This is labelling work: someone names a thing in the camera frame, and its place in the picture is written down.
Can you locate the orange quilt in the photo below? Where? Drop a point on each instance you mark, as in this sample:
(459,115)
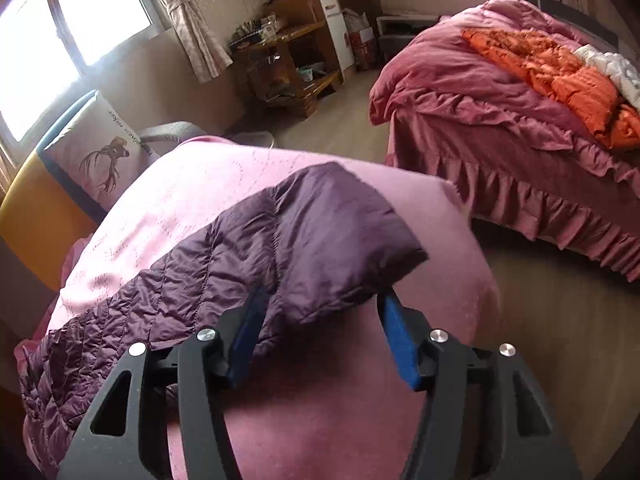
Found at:
(560,80)

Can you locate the grey yellow blue headboard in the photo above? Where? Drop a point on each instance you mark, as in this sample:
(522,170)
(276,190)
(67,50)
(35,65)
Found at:
(35,220)

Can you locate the white plastic bag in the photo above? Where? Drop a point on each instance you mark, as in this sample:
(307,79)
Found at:
(356,20)

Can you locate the red gift bag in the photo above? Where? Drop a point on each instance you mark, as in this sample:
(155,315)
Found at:
(362,50)

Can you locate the grey bed rail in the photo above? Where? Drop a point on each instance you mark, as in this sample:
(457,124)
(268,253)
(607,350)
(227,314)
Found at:
(172,130)

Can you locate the deer print pillow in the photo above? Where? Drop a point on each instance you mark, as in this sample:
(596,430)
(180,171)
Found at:
(95,145)

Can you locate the white quilt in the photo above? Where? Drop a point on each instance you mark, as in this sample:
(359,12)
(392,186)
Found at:
(615,70)

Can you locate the purple quilted down jacket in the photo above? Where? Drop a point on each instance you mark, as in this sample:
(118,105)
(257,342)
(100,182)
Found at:
(300,240)

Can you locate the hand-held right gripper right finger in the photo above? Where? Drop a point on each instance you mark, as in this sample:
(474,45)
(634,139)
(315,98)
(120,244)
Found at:
(402,345)

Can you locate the large window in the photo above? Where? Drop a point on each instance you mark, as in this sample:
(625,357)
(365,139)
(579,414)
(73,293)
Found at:
(85,15)

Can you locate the wooden desk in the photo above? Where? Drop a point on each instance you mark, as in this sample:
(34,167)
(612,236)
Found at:
(300,45)

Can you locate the floral beige curtain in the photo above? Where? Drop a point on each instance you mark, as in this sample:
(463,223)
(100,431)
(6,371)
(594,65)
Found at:
(192,25)

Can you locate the white cabinet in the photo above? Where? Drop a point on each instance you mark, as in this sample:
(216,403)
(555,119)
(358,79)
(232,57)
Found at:
(340,35)

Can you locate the bed with maroon ruffled bedspread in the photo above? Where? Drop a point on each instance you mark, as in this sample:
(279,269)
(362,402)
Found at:
(450,110)

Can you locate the pink bed blanket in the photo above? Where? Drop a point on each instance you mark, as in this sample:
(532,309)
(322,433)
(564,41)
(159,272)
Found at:
(200,185)

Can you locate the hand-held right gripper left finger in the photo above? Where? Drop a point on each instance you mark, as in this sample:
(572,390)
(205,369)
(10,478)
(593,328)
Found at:
(246,332)

